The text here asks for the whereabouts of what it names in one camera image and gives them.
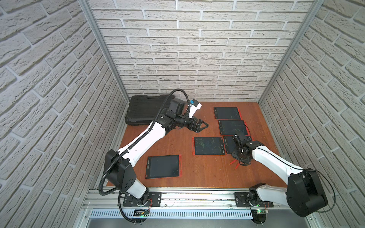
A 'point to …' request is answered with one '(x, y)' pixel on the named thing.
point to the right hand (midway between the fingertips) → (238, 156)
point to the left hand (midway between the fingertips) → (205, 121)
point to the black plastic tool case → (142, 110)
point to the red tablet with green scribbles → (232, 127)
